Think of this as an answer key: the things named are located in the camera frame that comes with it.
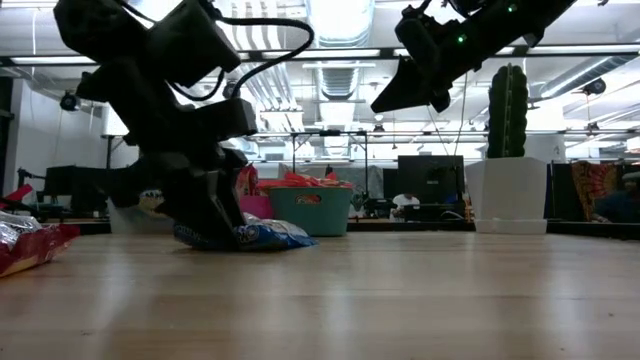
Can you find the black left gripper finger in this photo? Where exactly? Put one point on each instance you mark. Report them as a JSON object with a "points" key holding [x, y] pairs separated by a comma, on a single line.
{"points": [[234, 190], [200, 210]]}

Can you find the clear plastic bin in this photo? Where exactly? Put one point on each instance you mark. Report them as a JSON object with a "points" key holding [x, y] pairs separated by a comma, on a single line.
{"points": [[125, 222]]}

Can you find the black overhead frame bar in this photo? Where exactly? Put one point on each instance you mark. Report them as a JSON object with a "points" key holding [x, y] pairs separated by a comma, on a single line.
{"points": [[386, 52]]}

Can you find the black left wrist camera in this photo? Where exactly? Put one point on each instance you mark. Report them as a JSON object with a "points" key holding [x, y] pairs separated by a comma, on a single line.
{"points": [[225, 120]]}

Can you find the black folding table frame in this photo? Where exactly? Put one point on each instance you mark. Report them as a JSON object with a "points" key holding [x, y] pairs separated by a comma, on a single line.
{"points": [[330, 133]]}

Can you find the person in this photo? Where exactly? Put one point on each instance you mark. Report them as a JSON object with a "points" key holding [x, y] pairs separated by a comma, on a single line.
{"points": [[406, 202], [620, 205]]}

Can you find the pink plastic bin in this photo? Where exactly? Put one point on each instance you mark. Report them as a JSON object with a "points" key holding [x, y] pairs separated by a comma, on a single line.
{"points": [[257, 207]]}

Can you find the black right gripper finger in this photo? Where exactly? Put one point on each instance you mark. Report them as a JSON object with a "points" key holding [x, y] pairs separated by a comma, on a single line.
{"points": [[405, 90], [440, 102]]}

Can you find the black ceiling spotlight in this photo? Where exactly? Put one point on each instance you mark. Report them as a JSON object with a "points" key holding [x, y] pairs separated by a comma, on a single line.
{"points": [[595, 86], [230, 90], [70, 101]]}

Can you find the green cactus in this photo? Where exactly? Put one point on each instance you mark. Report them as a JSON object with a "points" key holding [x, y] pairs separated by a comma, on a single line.
{"points": [[507, 115]]}

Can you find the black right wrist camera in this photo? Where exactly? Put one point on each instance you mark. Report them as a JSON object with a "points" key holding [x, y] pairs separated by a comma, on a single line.
{"points": [[417, 37]]}

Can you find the red sheet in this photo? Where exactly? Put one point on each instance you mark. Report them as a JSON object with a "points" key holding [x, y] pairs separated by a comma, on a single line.
{"points": [[17, 195]]}

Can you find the orange Maruchan noodle pack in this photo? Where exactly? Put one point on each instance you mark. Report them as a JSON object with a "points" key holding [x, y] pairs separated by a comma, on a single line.
{"points": [[275, 185], [320, 181]]}

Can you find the red Maruchan noodle pack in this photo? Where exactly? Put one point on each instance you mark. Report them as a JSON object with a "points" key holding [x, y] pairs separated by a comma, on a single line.
{"points": [[248, 182], [30, 250]]}

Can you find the blue Maruchan noodle pack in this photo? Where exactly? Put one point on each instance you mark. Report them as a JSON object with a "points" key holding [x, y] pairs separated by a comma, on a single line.
{"points": [[275, 237], [150, 200]]}

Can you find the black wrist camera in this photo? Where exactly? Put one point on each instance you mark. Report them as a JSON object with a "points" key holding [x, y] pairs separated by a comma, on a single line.
{"points": [[225, 120], [417, 37]]}

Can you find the orange patterned tapestry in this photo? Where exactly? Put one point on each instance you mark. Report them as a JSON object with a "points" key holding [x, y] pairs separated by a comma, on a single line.
{"points": [[595, 185]]}

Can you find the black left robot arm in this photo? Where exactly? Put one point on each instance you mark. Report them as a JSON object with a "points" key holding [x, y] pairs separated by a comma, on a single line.
{"points": [[190, 45]]}

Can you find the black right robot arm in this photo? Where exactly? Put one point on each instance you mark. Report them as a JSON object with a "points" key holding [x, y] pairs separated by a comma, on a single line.
{"points": [[525, 15]]}

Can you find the teal plastic bin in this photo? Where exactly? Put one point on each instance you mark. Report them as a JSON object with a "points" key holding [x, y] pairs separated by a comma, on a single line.
{"points": [[330, 215]]}

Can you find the black background monitor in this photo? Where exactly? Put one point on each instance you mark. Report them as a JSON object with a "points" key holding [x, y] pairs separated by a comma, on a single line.
{"points": [[430, 175]]}

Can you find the silver ventilation duct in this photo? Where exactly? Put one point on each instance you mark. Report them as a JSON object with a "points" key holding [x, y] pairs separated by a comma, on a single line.
{"points": [[340, 80]]}

